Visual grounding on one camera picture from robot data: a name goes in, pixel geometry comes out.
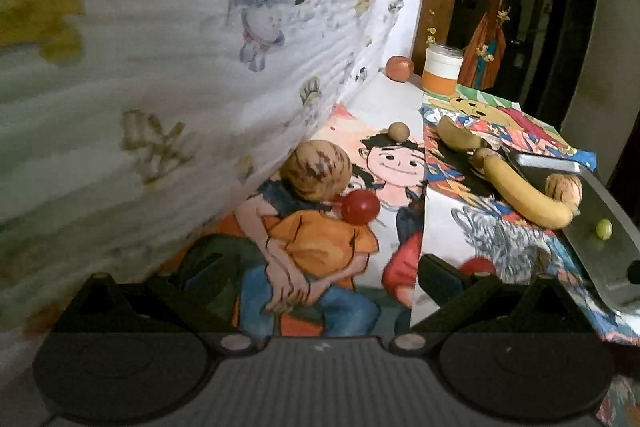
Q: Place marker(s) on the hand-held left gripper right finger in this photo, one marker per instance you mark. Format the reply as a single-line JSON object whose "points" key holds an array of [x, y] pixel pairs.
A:
{"points": [[440, 274]]}

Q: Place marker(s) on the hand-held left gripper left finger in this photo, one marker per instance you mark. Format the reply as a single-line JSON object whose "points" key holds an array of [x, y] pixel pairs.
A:
{"points": [[212, 269]]}

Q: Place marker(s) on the dark greenish banana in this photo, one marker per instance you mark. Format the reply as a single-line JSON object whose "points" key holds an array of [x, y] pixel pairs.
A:
{"points": [[456, 136]]}

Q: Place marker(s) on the metal tray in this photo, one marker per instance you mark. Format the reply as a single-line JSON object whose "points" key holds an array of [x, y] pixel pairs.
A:
{"points": [[590, 257]]}

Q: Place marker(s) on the red cherry tomato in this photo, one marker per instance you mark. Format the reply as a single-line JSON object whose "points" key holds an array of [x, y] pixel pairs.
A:
{"points": [[477, 266], [360, 206]]}

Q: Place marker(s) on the colourful comic drawing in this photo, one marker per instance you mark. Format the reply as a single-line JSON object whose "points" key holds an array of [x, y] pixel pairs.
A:
{"points": [[510, 237]]}

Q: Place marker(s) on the yellow banana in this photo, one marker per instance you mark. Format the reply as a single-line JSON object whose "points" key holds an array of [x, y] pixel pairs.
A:
{"points": [[525, 196]]}

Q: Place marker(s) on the cartoon people drawing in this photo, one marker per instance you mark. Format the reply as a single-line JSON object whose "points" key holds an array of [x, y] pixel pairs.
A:
{"points": [[325, 242]]}

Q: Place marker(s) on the large brown walnut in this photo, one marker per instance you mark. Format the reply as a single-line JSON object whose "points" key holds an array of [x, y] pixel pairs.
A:
{"points": [[315, 169]]}

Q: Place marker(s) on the small round brown fruit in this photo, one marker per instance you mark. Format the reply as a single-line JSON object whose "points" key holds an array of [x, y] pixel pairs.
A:
{"points": [[399, 131]]}

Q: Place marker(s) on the small brown walnut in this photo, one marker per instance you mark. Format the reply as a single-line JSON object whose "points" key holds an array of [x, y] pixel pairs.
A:
{"points": [[564, 189]]}

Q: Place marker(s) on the green grape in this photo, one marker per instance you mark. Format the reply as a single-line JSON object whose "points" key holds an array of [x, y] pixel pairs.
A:
{"points": [[604, 228]]}

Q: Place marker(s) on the yellow bear drawing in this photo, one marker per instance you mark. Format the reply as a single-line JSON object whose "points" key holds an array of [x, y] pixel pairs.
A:
{"points": [[472, 107]]}

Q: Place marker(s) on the white and orange jar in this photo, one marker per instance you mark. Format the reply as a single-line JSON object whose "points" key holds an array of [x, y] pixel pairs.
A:
{"points": [[442, 72]]}

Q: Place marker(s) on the reddish orange apple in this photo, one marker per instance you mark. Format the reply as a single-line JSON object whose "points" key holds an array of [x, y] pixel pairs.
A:
{"points": [[400, 68]]}

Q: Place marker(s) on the white printed cloth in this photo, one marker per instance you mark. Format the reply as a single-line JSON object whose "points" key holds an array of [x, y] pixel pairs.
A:
{"points": [[150, 57]]}

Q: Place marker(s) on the yellow flower twig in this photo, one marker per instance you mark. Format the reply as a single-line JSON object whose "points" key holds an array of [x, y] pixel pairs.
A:
{"points": [[431, 32]]}

